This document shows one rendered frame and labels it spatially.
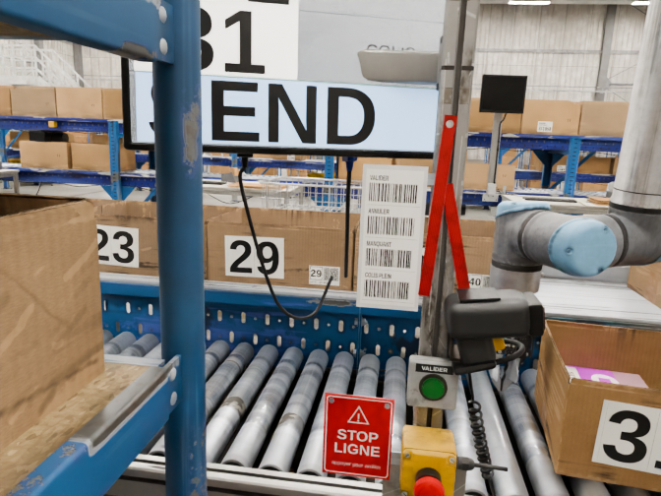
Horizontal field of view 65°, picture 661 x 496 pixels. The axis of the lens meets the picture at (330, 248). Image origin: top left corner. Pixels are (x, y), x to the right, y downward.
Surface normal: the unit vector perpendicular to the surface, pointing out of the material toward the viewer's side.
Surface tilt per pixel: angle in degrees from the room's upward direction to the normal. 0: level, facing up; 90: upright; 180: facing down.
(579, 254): 90
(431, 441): 0
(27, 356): 91
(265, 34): 86
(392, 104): 86
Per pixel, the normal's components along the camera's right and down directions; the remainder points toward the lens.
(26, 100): -0.13, 0.19
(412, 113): 0.21, 0.14
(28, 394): 0.99, 0.08
